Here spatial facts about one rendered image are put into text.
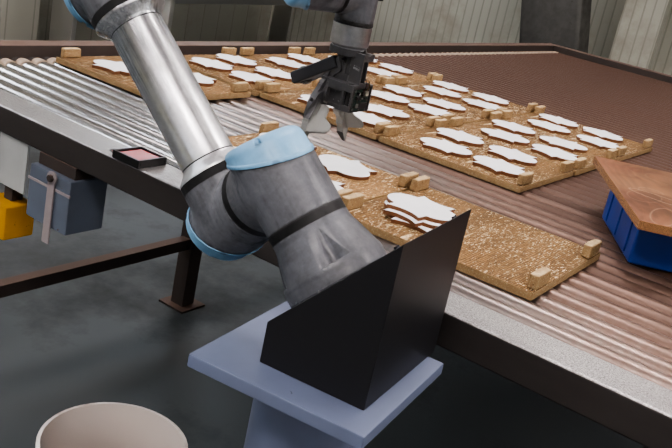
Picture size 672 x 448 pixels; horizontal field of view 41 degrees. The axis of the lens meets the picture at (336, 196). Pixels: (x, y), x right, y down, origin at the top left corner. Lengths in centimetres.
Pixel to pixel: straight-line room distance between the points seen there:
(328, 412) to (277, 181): 30
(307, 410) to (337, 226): 24
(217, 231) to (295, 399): 28
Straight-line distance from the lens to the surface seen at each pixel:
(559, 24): 702
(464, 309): 145
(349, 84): 171
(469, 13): 781
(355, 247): 118
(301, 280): 118
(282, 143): 121
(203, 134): 134
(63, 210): 197
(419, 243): 114
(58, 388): 280
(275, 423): 126
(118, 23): 141
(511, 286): 155
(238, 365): 123
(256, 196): 121
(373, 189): 187
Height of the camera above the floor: 147
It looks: 17 degrees down
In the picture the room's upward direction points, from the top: 12 degrees clockwise
